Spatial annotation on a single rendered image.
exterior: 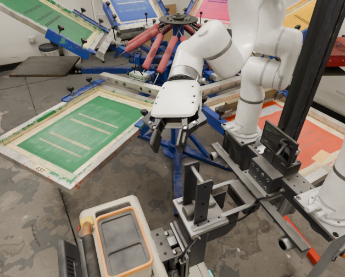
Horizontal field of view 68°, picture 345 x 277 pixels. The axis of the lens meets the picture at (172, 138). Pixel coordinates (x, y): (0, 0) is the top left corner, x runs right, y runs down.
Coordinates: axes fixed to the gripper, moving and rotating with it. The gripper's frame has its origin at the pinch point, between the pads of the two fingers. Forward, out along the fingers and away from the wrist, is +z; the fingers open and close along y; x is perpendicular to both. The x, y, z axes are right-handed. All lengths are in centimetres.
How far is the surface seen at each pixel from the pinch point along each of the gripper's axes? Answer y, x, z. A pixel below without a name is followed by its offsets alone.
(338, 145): -54, -87, -57
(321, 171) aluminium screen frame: -41, -72, -33
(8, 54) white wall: 390, -141, -257
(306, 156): -37, -79, -44
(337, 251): -50, -101, -8
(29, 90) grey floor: 313, -160, -187
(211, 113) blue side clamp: 11, -72, -66
